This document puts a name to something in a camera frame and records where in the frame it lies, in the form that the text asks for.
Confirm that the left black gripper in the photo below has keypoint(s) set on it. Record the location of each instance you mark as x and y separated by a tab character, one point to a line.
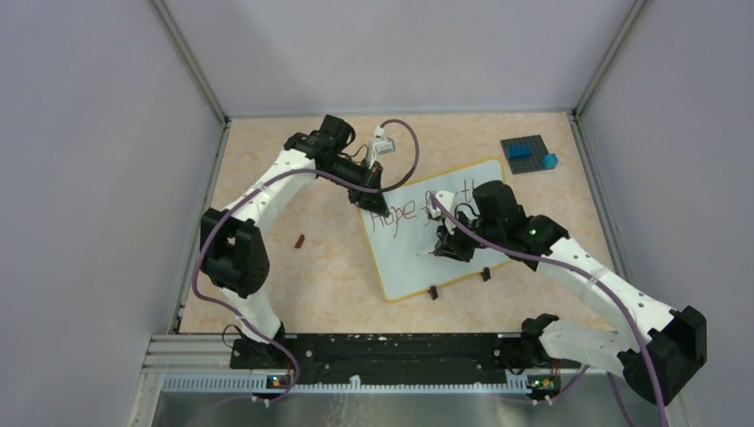
371	201

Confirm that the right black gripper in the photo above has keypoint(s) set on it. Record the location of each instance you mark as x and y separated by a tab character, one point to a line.
451	245

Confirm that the yellow framed whiteboard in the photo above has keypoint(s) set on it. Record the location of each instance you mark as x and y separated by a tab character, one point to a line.
395	240

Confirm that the red marker cap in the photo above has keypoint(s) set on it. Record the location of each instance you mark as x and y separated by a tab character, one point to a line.
300	241

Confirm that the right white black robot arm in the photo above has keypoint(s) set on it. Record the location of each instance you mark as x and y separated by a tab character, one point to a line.
655	348

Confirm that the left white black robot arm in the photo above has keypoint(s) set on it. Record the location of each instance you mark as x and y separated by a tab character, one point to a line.
235	258

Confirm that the blue lego brick on plate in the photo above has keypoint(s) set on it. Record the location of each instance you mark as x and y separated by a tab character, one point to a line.
516	152

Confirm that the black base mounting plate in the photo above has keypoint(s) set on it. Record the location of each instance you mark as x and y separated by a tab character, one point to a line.
396	359

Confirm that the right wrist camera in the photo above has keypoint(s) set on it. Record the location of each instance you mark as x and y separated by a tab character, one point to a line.
438	205

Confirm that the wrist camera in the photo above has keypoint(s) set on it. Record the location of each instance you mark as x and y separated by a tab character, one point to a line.
379	145
438	205

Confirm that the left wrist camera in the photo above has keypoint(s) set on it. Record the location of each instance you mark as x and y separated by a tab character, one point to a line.
379	145

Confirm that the white cable duct rail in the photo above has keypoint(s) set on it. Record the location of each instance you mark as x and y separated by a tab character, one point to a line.
262	384

